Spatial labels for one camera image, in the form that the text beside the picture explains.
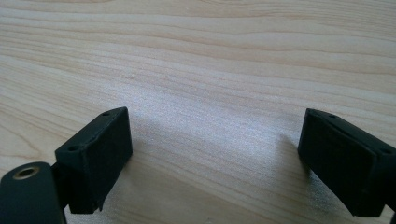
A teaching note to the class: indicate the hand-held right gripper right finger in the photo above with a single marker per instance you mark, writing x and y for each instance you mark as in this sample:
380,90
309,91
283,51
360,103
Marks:
345,165

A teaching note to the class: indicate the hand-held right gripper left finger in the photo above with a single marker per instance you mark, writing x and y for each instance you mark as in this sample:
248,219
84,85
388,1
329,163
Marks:
93,165

